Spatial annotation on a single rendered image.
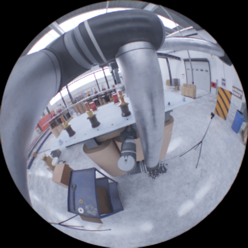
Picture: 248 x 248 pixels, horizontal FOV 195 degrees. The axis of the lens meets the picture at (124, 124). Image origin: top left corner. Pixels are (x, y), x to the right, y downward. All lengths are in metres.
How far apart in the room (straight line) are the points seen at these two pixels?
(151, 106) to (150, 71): 0.08
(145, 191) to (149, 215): 0.55
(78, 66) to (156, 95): 0.18
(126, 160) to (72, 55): 0.48
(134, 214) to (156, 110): 1.67
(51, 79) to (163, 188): 1.74
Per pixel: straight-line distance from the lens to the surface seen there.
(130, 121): 0.49
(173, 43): 0.55
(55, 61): 0.17
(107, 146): 0.80
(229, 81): 4.95
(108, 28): 0.17
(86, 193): 0.96
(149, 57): 0.16
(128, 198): 1.65
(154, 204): 1.64
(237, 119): 4.70
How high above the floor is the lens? 1.62
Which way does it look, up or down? 32 degrees down
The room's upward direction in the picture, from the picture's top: 17 degrees counter-clockwise
